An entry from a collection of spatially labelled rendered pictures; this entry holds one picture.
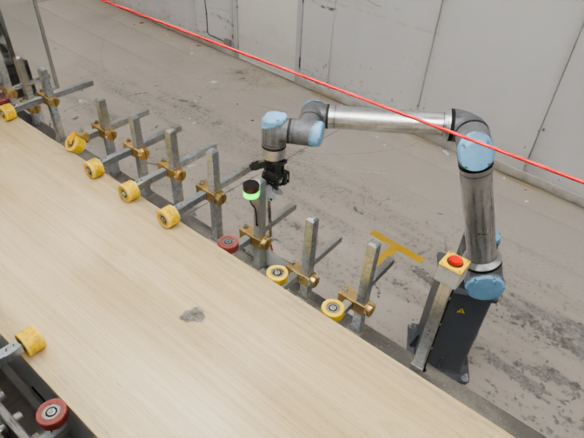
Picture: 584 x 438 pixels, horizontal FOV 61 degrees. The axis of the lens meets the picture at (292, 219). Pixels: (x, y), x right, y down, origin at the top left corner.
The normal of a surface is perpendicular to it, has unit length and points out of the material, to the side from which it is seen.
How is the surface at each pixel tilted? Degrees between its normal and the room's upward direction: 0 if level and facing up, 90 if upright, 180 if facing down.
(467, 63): 90
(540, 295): 0
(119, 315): 0
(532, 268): 0
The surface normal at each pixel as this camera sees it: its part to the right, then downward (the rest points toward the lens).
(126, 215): 0.05, -0.77
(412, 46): -0.67, 0.45
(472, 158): -0.21, 0.51
